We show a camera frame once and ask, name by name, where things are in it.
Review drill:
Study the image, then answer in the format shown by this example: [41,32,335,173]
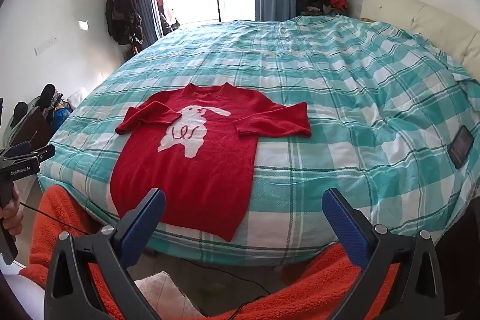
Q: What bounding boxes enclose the clothes beside balcony door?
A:
[155,0,181,38]

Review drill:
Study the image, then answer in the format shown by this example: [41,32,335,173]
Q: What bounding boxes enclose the pile of dark clothes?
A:
[296,0,350,18]

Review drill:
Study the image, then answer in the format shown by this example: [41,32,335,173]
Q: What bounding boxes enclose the red towel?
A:
[110,82,313,243]

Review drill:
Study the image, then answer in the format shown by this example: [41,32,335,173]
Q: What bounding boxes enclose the cream padded headboard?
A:
[360,0,480,81]

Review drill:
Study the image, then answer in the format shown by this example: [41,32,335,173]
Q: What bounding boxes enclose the black cable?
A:
[176,257,272,320]
[18,202,92,236]

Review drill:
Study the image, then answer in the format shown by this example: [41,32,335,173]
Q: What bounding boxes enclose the dark hanging coats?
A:
[105,0,144,45]

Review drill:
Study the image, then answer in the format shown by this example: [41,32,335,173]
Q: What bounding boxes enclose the teal plaid blanket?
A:
[37,16,480,266]

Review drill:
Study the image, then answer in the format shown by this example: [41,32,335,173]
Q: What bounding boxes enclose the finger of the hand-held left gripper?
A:
[0,141,31,160]
[4,145,56,166]

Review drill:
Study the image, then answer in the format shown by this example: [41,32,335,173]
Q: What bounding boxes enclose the person's left hand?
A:
[0,189,24,237]

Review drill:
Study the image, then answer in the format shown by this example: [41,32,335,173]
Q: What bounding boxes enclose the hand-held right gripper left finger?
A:
[44,188,166,320]

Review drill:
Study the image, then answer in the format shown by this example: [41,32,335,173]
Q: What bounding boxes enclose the black bag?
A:
[37,84,67,120]

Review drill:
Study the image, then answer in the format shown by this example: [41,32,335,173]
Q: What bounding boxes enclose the black smartphone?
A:
[448,125,474,169]

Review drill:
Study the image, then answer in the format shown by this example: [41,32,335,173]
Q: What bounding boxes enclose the pink towel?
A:
[134,271,205,320]

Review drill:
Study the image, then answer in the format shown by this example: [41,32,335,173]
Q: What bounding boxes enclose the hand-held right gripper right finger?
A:
[322,188,449,320]

